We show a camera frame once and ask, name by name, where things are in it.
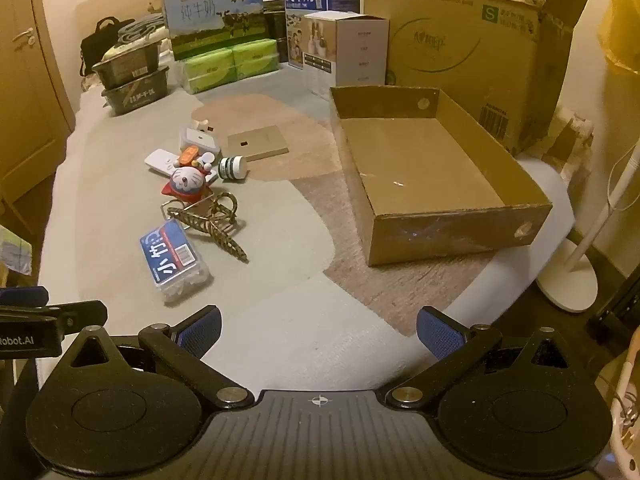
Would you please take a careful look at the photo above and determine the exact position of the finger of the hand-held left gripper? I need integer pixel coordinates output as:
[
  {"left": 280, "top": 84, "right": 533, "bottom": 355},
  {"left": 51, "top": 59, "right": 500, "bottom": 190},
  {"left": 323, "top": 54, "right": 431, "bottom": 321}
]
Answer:
[
  {"left": 0, "top": 286, "right": 51, "bottom": 307},
  {"left": 0, "top": 300, "right": 108, "bottom": 333}
]

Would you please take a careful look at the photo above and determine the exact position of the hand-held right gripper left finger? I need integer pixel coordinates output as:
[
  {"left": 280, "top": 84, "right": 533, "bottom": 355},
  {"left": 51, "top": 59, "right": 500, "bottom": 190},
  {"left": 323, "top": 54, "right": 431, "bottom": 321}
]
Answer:
[{"left": 60, "top": 305, "right": 255, "bottom": 409}]

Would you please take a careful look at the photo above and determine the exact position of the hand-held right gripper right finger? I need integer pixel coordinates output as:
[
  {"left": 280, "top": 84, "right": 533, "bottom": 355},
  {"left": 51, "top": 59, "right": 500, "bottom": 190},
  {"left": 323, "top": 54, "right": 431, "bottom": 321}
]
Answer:
[{"left": 387, "top": 306, "right": 581, "bottom": 408}]

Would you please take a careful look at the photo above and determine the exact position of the gold metal leaf holder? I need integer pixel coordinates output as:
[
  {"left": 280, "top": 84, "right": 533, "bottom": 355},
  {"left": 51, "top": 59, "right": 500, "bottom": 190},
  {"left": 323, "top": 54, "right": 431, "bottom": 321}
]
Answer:
[{"left": 160, "top": 191, "right": 249, "bottom": 263}]

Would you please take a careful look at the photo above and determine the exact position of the round cat figure toy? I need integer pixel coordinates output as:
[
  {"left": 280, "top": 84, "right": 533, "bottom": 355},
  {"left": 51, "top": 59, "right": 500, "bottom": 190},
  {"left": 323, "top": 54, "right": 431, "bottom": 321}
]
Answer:
[{"left": 161, "top": 164, "right": 218, "bottom": 201}]

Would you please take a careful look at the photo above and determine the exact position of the shallow cardboard box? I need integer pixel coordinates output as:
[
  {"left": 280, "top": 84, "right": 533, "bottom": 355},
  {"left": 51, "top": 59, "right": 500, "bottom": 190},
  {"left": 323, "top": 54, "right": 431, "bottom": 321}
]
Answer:
[{"left": 329, "top": 86, "right": 553, "bottom": 267}]

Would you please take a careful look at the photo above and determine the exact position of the green lip balm jar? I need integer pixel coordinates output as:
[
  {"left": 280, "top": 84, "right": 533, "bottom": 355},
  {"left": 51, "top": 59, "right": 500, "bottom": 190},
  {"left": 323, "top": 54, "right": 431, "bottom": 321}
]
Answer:
[{"left": 216, "top": 155, "right": 248, "bottom": 182}]

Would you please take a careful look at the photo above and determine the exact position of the white remote control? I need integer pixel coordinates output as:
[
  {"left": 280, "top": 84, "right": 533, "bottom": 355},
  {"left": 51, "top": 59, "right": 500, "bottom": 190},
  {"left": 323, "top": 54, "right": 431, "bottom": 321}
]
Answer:
[{"left": 144, "top": 149, "right": 182, "bottom": 176}]

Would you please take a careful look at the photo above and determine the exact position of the square white night light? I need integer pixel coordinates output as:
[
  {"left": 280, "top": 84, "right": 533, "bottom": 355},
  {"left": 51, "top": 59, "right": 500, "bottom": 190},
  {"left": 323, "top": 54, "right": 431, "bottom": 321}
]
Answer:
[{"left": 179, "top": 127, "right": 221, "bottom": 157}]

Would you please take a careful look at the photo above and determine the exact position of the gold square panel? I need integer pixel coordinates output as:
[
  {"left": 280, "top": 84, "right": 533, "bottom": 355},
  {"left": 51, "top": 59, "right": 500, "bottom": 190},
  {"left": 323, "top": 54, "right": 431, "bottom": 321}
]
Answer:
[{"left": 226, "top": 125, "right": 290, "bottom": 162}]

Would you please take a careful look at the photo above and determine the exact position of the blue label cotton swab box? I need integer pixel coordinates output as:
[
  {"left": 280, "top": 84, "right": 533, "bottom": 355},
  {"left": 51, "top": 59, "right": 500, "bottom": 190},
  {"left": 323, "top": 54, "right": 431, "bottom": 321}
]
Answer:
[{"left": 140, "top": 218, "right": 211, "bottom": 303}]

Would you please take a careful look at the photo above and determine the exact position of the white fan stand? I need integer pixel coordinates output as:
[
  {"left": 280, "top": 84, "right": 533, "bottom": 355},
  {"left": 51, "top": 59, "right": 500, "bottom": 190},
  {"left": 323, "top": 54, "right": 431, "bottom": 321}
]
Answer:
[{"left": 537, "top": 140, "right": 640, "bottom": 313}]

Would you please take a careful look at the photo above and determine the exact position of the black case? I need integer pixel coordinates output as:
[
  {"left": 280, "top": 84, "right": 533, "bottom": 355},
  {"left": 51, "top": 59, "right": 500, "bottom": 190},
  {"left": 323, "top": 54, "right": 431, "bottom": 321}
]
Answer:
[{"left": 590, "top": 280, "right": 640, "bottom": 342}]

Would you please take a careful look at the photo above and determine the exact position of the wooden door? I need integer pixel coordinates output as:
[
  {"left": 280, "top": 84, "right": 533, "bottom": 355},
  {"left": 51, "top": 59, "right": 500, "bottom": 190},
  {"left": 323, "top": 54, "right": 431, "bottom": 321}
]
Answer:
[{"left": 0, "top": 0, "right": 76, "bottom": 206}]

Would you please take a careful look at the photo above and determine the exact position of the black bag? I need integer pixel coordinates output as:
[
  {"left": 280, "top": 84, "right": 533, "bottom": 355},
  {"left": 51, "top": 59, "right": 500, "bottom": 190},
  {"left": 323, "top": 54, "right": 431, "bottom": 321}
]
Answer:
[{"left": 79, "top": 17, "right": 136, "bottom": 78}]

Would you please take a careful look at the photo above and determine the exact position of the green tissue pack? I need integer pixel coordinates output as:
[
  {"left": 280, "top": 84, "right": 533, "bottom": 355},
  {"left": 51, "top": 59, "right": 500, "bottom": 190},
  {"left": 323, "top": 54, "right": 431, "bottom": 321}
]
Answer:
[
  {"left": 179, "top": 47, "right": 238, "bottom": 95},
  {"left": 231, "top": 39, "right": 280, "bottom": 81}
]

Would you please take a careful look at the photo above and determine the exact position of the white appliance box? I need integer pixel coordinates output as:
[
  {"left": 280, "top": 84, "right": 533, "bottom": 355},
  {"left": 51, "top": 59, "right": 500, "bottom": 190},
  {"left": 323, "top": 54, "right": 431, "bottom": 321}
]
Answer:
[{"left": 303, "top": 11, "right": 390, "bottom": 97}]

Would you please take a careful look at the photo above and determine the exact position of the grey striped cloth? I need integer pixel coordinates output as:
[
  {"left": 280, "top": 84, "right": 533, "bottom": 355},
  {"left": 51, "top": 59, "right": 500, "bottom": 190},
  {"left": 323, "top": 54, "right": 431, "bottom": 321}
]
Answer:
[{"left": 117, "top": 12, "right": 166, "bottom": 43}]

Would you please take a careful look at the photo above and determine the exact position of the large tall cardboard box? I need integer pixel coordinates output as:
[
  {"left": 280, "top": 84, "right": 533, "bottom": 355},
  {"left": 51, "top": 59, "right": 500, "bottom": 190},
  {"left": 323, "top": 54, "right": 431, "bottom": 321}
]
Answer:
[{"left": 364, "top": 0, "right": 595, "bottom": 157}]

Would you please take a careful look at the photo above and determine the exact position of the dark green box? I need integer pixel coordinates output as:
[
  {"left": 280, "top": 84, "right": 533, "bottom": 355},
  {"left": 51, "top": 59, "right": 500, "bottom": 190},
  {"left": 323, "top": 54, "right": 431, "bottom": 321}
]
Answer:
[{"left": 262, "top": 0, "right": 288, "bottom": 63}]

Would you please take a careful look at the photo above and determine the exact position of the cow picture milk box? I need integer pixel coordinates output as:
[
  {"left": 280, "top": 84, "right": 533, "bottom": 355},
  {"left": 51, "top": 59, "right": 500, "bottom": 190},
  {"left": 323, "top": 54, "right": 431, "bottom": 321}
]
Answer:
[{"left": 161, "top": 0, "right": 266, "bottom": 61}]

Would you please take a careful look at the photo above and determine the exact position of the yellow plastic bag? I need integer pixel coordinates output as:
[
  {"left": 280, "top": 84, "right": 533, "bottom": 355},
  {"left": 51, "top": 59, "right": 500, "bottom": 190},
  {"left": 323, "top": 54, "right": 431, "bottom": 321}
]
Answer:
[{"left": 602, "top": 0, "right": 640, "bottom": 73}]

